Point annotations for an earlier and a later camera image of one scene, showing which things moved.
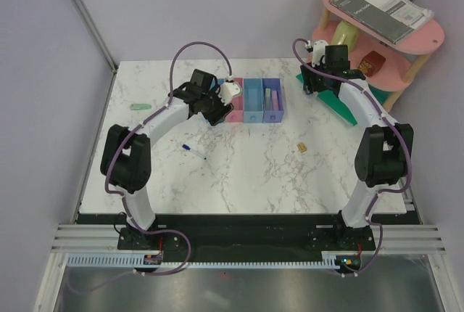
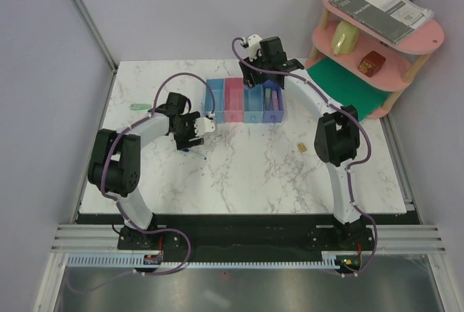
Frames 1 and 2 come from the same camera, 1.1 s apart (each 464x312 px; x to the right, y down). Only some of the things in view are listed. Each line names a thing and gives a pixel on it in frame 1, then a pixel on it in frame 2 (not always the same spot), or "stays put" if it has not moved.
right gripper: [307, 75] → [247, 78]
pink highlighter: [275, 101] stays put
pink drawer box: [237, 115] stays put
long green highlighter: [267, 99] stays put
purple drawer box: [273, 111] stays put
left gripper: [220, 114] → [182, 143]
